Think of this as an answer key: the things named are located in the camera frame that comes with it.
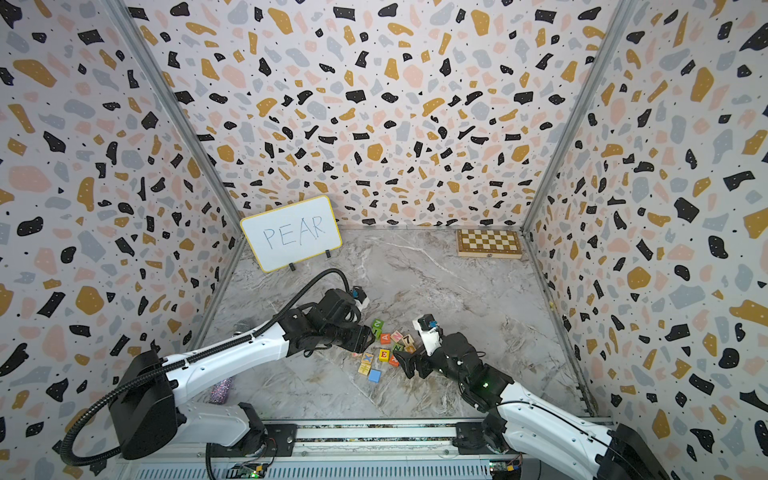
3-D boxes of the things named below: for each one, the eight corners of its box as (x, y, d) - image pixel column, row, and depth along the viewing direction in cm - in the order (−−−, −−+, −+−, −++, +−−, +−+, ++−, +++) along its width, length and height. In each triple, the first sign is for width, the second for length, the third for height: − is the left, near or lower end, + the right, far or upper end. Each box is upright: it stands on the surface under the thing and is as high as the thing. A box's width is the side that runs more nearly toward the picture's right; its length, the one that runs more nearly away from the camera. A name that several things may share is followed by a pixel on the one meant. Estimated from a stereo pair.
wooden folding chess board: (458, 258, 114) (459, 253, 113) (454, 233, 123) (455, 228, 121) (524, 258, 115) (526, 254, 113) (515, 234, 123) (517, 229, 121)
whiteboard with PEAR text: (266, 278, 108) (243, 239, 92) (261, 259, 114) (238, 219, 98) (344, 251, 117) (336, 211, 101) (336, 234, 123) (327, 194, 107)
